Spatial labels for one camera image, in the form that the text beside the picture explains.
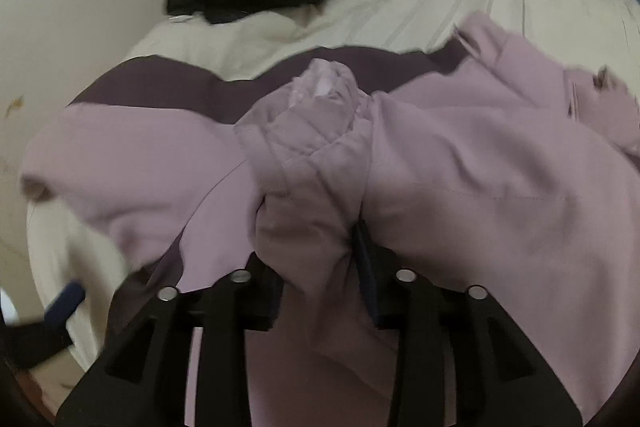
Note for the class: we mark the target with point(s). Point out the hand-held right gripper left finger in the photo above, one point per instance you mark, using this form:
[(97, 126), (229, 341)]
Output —
[(261, 302)]

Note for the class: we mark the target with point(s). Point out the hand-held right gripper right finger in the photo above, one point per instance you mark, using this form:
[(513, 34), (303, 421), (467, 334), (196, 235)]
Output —
[(365, 272)]

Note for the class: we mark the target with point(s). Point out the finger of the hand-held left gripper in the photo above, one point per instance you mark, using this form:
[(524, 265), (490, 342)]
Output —
[(65, 302)]

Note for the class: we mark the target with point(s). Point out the light purple padded jacket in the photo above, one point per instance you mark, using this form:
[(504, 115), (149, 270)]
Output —
[(450, 187)]

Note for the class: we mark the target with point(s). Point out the white striped bed sheet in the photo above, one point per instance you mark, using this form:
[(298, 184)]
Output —
[(410, 7)]

